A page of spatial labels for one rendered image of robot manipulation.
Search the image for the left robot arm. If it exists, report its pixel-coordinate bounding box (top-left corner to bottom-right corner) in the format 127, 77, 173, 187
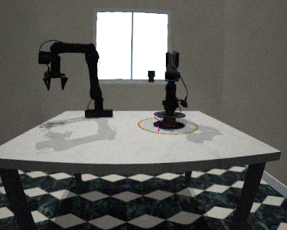
164, 52, 188, 108

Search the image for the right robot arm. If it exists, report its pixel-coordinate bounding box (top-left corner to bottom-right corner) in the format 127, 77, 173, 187
39, 42, 113, 113

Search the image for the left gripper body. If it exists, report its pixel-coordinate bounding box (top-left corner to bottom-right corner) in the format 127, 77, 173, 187
162, 93, 187, 107

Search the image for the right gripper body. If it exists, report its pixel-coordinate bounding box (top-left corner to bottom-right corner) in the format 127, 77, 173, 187
44, 64, 66, 78

